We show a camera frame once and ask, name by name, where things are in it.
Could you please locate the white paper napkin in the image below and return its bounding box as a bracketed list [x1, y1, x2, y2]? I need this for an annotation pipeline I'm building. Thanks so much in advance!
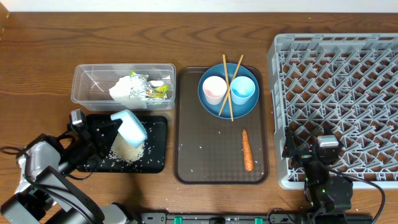
[109, 75, 172, 110]

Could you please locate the pink plastic cup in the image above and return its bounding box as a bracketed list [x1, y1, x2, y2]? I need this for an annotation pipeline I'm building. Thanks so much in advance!
[202, 76, 228, 105]

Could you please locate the light blue bowl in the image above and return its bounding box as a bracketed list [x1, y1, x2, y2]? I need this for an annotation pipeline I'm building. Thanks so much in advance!
[110, 110, 147, 148]

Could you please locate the wooden chopstick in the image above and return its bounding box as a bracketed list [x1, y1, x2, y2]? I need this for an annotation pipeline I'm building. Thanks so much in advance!
[223, 54, 234, 121]
[218, 54, 244, 117]

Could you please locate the black plastic tray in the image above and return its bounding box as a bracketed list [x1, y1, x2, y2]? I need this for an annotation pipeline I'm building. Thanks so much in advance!
[78, 116, 167, 174]

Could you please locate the pile of white rice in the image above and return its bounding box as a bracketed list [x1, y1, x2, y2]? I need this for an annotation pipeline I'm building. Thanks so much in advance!
[109, 133, 146, 164]

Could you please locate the light blue plastic cup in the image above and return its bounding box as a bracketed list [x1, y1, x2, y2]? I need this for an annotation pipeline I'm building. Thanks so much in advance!
[231, 76, 256, 105]

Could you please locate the clear plastic waste bin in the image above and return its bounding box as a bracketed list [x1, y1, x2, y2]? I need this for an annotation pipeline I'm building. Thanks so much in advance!
[71, 63, 176, 111]

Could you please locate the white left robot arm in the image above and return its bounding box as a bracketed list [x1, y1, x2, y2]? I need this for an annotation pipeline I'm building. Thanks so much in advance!
[1, 119, 143, 223]

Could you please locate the yellow green snack packet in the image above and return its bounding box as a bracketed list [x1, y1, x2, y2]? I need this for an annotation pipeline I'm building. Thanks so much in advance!
[146, 85, 169, 99]

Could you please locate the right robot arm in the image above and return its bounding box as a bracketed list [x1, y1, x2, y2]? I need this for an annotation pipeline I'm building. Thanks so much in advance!
[282, 127, 353, 223]

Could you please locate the brown serving tray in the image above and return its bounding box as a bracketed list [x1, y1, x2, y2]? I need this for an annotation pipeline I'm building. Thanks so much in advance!
[174, 67, 269, 184]

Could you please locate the orange carrot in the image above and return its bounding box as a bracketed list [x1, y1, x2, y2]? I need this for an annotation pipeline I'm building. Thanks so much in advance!
[242, 129, 254, 172]

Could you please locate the dark blue plate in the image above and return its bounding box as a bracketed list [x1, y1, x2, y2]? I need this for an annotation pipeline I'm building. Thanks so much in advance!
[198, 63, 260, 119]

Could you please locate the grey dishwasher rack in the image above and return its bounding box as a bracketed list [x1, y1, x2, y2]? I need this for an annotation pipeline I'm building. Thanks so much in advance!
[267, 33, 397, 190]

